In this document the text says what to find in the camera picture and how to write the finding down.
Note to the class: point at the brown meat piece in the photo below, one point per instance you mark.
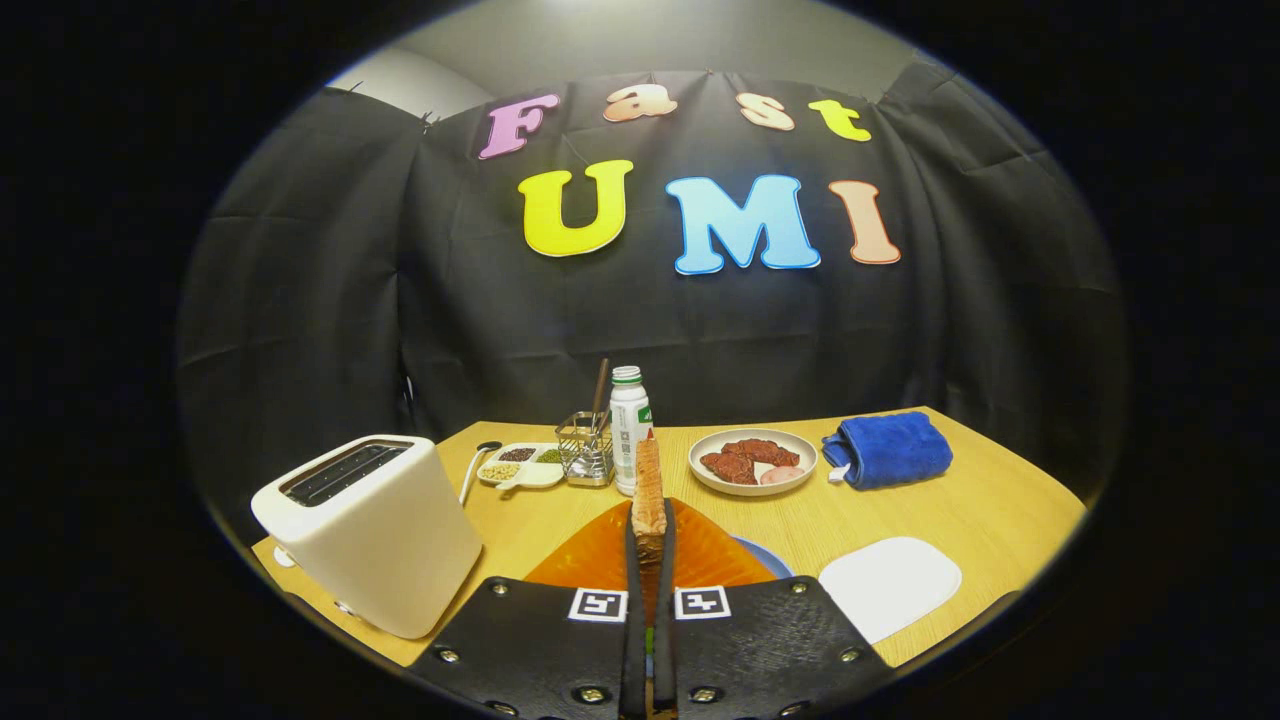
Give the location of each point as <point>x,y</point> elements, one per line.
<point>728,468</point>
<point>765,452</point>

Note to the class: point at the white bottle green cap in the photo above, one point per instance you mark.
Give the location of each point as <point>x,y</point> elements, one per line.
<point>628,430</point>

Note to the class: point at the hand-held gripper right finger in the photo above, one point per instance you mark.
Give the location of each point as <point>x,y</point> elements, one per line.
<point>665,640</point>

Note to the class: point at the blue round plate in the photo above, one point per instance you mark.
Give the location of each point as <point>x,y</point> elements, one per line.
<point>768,560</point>

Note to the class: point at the white spoon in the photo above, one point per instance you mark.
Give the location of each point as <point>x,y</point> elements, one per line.
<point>470,475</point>

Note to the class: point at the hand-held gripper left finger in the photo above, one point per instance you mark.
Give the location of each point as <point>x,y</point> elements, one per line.
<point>634,640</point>

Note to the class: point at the white sectioned dish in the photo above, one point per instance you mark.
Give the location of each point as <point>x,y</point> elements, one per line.
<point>535,475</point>

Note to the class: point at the toasted bread slice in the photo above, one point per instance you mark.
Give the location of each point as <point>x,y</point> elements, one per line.
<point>648,490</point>

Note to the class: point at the brown utensil stick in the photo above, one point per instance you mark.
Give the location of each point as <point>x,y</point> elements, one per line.
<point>600,385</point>

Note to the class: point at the white toaster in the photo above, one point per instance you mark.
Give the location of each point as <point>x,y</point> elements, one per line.
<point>390,550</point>

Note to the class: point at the pink ham slice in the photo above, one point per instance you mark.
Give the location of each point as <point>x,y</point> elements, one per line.
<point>785,476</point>

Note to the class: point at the beige oval plate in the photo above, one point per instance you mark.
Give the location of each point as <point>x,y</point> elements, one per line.
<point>750,490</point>

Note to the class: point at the blue folded towel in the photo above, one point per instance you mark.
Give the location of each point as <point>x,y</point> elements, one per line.
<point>895,450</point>

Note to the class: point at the small white dish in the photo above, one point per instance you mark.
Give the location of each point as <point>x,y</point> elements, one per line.
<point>890,590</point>

